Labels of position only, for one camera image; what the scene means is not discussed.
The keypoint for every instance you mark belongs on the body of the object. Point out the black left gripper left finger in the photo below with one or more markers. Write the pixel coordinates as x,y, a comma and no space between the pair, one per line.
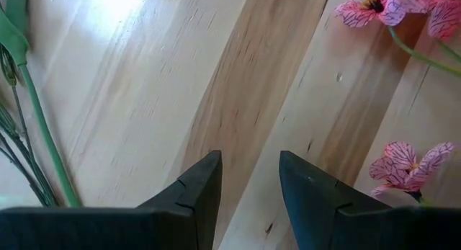
194,206

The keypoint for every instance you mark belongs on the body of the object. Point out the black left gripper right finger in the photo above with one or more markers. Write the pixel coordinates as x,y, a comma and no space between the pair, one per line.
313,206

